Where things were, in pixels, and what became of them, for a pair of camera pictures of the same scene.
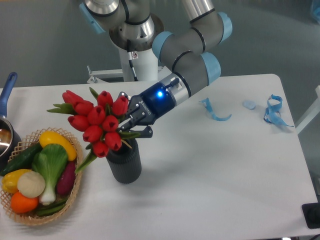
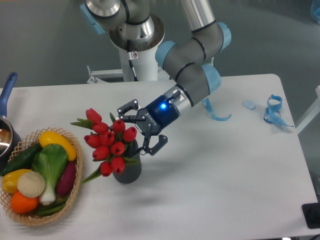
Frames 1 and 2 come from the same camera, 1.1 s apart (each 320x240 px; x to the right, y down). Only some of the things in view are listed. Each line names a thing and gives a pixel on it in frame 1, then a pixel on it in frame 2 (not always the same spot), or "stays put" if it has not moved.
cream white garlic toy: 31,184 stays put
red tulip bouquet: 100,123 -> 108,142
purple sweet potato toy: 65,182 stays put
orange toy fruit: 21,204 stays put
